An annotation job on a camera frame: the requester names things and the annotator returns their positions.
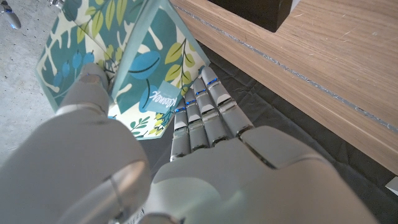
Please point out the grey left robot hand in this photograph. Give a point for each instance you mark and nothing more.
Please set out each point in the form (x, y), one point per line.
(217, 186)

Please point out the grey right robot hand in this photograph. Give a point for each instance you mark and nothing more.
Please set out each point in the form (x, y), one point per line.
(11, 17)

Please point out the teal floral tissue box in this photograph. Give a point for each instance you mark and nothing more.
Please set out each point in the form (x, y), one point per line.
(146, 62)

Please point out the black and white block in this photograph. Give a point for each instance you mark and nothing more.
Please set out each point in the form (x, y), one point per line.
(255, 12)

